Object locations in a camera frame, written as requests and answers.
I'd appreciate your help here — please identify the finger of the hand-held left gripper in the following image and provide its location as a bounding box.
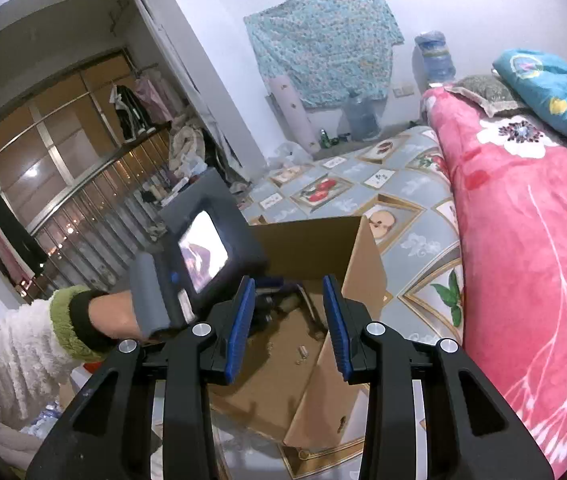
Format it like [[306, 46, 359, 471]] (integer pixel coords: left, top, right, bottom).
[[253, 286, 287, 334], [283, 284, 323, 336]]

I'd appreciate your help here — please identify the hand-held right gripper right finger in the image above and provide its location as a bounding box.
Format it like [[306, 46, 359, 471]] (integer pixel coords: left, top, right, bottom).
[[322, 275, 554, 480]]

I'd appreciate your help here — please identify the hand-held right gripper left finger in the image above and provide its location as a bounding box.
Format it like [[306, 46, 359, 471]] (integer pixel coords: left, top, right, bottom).
[[26, 276, 256, 480]]

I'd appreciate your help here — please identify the brown cardboard box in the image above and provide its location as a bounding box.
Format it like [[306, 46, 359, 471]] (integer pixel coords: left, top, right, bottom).
[[208, 215, 394, 451]]

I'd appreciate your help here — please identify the person's left forearm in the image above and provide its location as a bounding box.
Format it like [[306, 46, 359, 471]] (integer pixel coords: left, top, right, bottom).
[[0, 284, 114, 461]]

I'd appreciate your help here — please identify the person's left hand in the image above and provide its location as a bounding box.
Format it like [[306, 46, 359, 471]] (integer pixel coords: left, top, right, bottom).
[[88, 290, 146, 347]]

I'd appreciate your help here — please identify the pile of clothes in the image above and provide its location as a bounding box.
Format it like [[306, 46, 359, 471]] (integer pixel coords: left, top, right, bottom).
[[168, 122, 214, 181]]

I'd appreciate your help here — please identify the metal stair railing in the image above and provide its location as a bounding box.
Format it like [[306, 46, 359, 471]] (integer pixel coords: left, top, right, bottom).
[[0, 125, 174, 306]]

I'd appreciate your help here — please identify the white plastic bag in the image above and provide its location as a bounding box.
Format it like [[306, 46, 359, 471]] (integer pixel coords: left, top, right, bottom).
[[268, 141, 314, 166]]

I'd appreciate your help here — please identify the fruit print vinyl cover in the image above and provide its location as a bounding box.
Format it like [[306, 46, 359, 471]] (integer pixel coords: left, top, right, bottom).
[[243, 125, 464, 480]]

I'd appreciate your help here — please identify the black white hanging jacket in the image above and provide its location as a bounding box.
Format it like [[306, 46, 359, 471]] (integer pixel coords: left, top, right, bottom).
[[110, 84, 156, 141]]

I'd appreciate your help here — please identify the rolled pale mat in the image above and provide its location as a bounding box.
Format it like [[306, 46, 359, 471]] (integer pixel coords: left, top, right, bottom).
[[269, 76, 320, 157]]

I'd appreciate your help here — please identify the black hanging coat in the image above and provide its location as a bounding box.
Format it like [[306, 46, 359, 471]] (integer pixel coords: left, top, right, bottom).
[[0, 180, 49, 281]]

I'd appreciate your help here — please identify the blue water jug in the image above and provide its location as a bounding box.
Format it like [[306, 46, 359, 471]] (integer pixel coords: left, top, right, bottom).
[[414, 31, 457, 83], [346, 89, 381, 142]]

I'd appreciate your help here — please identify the pink floral blanket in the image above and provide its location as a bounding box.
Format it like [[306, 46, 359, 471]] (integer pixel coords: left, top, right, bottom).
[[421, 85, 567, 478]]

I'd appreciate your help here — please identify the pack of plastic water bottles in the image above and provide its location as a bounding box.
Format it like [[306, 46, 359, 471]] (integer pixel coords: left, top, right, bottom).
[[18, 400, 71, 441]]

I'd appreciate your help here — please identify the grey patterned pillow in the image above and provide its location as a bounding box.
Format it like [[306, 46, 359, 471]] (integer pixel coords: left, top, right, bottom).
[[444, 74, 529, 117]]

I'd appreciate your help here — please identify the blue patterned pillow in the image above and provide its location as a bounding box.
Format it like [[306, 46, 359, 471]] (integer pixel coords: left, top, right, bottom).
[[492, 49, 567, 153]]

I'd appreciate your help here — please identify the blue floral wall cloth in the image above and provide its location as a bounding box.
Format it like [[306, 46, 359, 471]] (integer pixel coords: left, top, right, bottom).
[[243, 0, 405, 108]]

